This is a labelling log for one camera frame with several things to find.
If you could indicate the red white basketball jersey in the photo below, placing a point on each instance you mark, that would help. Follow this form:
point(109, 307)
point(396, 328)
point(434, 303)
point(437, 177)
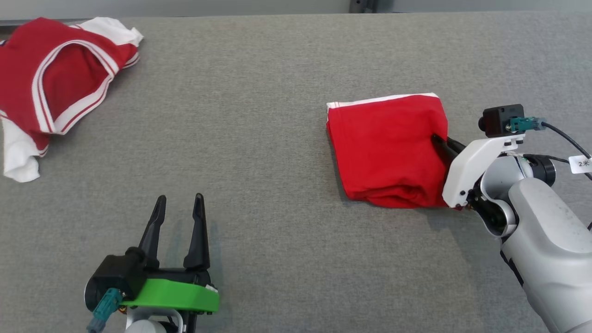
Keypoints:
point(55, 78)

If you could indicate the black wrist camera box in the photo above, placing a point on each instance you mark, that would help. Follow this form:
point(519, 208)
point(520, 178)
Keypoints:
point(115, 275)
point(502, 120)

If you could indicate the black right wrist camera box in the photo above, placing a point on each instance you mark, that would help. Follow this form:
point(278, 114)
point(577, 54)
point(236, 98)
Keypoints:
point(502, 120)

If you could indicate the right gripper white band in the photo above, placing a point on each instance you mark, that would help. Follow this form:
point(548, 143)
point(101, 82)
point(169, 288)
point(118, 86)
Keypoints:
point(476, 166)

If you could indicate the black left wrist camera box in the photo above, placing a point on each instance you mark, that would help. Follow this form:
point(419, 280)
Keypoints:
point(115, 275)

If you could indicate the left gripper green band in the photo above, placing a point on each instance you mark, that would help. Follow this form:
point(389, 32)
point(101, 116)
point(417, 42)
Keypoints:
point(171, 293)

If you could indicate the red shorts white trim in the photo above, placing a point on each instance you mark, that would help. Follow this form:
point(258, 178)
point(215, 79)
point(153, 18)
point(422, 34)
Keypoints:
point(388, 148)

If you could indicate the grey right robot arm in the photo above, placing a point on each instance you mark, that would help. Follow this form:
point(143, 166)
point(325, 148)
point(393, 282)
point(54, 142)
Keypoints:
point(550, 249)

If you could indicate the grey metal post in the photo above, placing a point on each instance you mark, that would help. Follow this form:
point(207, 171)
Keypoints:
point(363, 5)

